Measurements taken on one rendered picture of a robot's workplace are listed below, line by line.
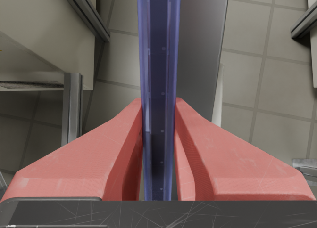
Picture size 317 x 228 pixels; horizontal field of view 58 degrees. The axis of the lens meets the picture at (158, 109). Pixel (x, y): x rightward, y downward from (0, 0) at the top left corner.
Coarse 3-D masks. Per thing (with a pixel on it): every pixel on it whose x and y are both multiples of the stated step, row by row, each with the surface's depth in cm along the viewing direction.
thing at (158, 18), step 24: (144, 0) 9; (168, 0) 9; (144, 24) 10; (168, 24) 10; (144, 48) 10; (168, 48) 10; (144, 72) 11; (168, 72) 11; (144, 96) 11; (168, 96) 11; (144, 120) 12; (168, 120) 12; (144, 144) 13; (168, 144) 13; (144, 168) 13; (168, 168) 13; (144, 192) 15; (168, 192) 14
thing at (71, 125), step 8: (64, 80) 75; (72, 80) 76; (80, 80) 76; (64, 88) 75; (72, 88) 75; (80, 88) 77; (64, 96) 75; (72, 96) 74; (80, 96) 77; (64, 104) 74; (72, 104) 74; (80, 104) 77; (64, 112) 74; (72, 112) 74; (80, 112) 76; (64, 120) 74; (72, 120) 74; (80, 120) 76; (64, 128) 74; (72, 128) 73; (80, 128) 76; (64, 136) 73; (72, 136) 73; (80, 136) 76; (64, 144) 73
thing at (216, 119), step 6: (222, 66) 23; (222, 72) 23; (222, 78) 22; (222, 84) 22; (216, 90) 22; (222, 90) 22; (216, 96) 22; (222, 96) 22; (216, 102) 22; (216, 108) 22; (216, 114) 22; (216, 120) 22
